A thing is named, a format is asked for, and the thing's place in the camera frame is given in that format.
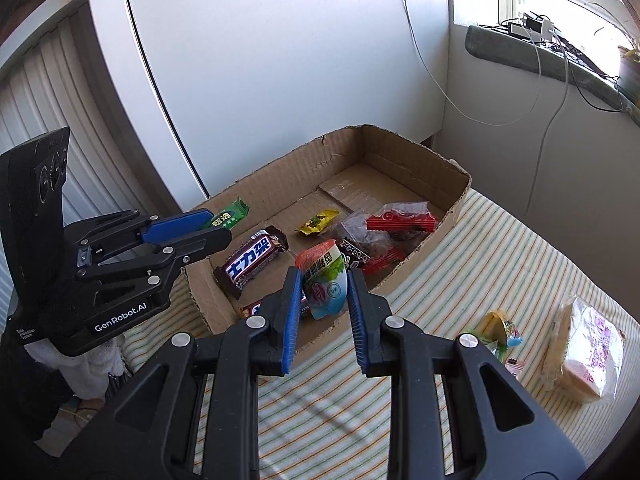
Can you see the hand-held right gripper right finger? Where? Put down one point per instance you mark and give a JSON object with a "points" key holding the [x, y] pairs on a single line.
{"points": [[357, 320]]}

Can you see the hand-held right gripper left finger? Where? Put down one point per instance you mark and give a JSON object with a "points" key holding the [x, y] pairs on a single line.
{"points": [[292, 320]]}

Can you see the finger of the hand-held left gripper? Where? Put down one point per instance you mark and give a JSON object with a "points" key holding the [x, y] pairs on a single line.
{"points": [[195, 245], [175, 225]]}

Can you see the small brown chocolate bar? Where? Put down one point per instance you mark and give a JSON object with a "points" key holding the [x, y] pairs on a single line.
{"points": [[252, 308]]}

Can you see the green snack packet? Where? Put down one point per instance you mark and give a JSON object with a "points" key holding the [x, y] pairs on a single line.
{"points": [[230, 212]]}

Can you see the dark patterned candy packet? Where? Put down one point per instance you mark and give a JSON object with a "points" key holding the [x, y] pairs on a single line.
{"points": [[356, 254]]}

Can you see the red clear date packet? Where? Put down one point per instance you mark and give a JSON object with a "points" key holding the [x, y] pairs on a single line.
{"points": [[372, 242], [400, 221]]}

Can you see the yellow snack packet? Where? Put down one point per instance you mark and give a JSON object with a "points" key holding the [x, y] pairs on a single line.
{"points": [[317, 221]]}

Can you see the cardboard box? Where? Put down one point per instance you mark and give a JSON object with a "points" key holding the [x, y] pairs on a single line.
{"points": [[390, 170]]}

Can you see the person's left forearm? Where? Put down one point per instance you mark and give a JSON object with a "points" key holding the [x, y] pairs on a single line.
{"points": [[95, 365]]}

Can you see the green wrapped candy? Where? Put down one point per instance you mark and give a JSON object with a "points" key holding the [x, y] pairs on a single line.
{"points": [[477, 339]]}

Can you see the yellow green candy packet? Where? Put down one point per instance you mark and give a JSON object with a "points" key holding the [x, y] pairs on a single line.
{"points": [[492, 322]]}

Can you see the white radiator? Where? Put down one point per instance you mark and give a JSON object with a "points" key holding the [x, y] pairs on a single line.
{"points": [[50, 90]]}

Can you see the striped bed sheet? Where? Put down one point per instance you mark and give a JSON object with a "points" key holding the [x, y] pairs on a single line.
{"points": [[500, 260]]}

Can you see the pink candy wrapper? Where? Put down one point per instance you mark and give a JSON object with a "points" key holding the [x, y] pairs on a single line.
{"points": [[514, 365]]}

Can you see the white wardrobe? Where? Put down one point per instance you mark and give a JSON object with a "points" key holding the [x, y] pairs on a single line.
{"points": [[275, 60]]}

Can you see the bagged sliced bread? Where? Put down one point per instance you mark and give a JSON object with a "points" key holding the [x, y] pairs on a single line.
{"points": [[587, 350]]}

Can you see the grey windowsill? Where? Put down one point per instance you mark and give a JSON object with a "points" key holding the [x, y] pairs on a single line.
{"points": [[500, 50]]}

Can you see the white power strip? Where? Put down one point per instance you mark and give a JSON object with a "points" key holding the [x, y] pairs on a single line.
{"points": [[537, 30]]}

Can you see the potted spider plant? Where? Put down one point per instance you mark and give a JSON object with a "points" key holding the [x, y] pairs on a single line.
{"points": [[631, 67]]}

